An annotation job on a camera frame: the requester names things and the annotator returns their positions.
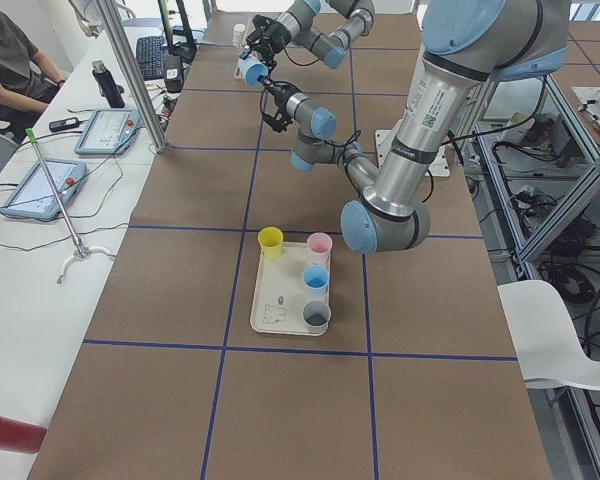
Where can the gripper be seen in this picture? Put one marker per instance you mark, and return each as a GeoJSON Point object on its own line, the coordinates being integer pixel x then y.
{"type": "Point", "coordinates": [280, 96]}
{"type": "Point", "coordinates": [271, 34]}

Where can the light blue cup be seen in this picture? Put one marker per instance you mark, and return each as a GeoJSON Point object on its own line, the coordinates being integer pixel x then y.
{"type": "Point", "coordinates": [252, 69]}
{"type": "Point", "coordinates": [316, 279]}

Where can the white plastic cup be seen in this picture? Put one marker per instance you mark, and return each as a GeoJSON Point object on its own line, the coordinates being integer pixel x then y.
{"type": "Point", "coordinates": [239, 30]}

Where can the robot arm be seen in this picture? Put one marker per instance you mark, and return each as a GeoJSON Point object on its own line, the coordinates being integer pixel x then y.
{"type": "Point", "coordinates": [320, 25]}
{"type": "Point", "coordinates": [463, 45]}

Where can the yellow plastic cup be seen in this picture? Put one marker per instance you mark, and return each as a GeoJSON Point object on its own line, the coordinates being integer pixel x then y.
{"type": "Point", "coordinates": [271, 241]}

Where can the pink plastic cup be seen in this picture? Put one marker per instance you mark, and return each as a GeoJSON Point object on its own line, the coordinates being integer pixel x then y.
{"type": "Point", "coordinates": [319, 245]}

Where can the grey plastic cup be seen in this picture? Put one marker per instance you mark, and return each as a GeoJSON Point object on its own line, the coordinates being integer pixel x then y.
{"type": "Point", "coordinates": [316, 317]}

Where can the black label box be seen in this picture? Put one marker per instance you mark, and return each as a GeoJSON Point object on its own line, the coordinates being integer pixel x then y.
{"type": "Point", "coordinates": [173, 73]}

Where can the black keyboard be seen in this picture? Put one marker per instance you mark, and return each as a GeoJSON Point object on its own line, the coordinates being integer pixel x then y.
{"type": "Point", "coordinates": [149, 53]}

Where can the black insulated bottle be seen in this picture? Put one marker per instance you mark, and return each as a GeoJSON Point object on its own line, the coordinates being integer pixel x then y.
{"type": "Point", "coordinates": [107, 85]}

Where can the far teach pendant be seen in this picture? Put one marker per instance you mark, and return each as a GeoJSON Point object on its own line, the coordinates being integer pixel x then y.
{"type": "Point", "coordinates": [108, 131]}

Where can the teach pendant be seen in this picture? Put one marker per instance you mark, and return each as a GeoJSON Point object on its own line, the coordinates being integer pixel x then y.
{"type": "Point", "coordinates": [108, 131]}
{"type": "Point", "coordinates": [33, 197]}

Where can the white plastic tray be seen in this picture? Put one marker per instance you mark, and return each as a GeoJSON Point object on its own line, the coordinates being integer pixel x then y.
{"type": "Point", "coordinates": [279, 294]}

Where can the seated person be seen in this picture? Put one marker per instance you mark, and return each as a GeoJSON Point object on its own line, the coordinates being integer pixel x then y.
{"type": "Point", "coordinates": [29, 80]}

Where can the near teach pendant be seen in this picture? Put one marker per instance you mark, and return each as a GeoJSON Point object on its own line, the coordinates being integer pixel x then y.
{"type": "Point", "coordinates": [33, 197]}

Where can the white chair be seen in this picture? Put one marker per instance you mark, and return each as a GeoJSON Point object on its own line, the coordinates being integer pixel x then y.
{"type": "Point", "coordinates": [546, 343]}

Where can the red bottle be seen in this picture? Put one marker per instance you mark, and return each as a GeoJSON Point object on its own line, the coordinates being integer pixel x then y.
{"type": "Point", "coordinates": [20, 437]}

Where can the aluminium frame post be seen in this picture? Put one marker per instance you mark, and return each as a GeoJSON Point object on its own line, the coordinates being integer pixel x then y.
{"type": "Point", "coordinates": [125, 56]}

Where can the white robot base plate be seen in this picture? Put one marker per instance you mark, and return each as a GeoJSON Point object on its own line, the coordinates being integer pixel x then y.
{"type": "Point", "coordinates": [438, 167]}

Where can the green handled reach grabber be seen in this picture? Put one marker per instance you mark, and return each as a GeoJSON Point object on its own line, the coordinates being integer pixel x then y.
{"type": "Point", "coordinates": [81, 251]}

